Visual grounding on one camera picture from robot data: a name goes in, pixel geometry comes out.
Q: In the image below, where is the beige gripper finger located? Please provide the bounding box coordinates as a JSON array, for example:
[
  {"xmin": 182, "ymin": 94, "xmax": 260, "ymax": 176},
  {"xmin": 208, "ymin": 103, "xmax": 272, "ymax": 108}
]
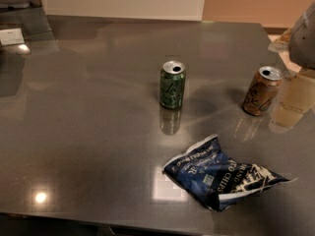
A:
[
  {"xmin": 269, "ymin": 68, "xmax": 315, "ymax": 134},
  {"xmin": 268, "ymin": 29, "xmax": 291, "ymax": 53}
]

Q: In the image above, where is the green soda can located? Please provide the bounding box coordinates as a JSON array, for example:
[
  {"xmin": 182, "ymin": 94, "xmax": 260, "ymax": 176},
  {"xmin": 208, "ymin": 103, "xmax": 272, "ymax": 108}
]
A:
[{"xmin": 159, "ymin": 61, "xmax": 186, "ymax": 109}]

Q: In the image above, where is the blue chips bag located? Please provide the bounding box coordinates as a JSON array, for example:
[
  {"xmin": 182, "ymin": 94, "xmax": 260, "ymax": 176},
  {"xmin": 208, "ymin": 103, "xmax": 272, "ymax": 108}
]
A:
[{"xmin": 163, "ymin": 135, "xmax": 288, "ymax": 211}]

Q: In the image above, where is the white paper card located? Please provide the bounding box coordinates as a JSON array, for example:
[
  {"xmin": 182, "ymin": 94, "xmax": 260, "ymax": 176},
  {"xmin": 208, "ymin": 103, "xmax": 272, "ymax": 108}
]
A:
[{"xmin": 0, "ymin": 29, "xmax": 25, "ymax": 46}]

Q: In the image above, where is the orange soda can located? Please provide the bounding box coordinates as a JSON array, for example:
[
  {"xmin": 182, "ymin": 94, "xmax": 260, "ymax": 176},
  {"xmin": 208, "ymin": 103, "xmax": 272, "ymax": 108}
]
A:
[{"xmin": 242, "ymin": 66, "xmax": 284, "ymax": 116}]

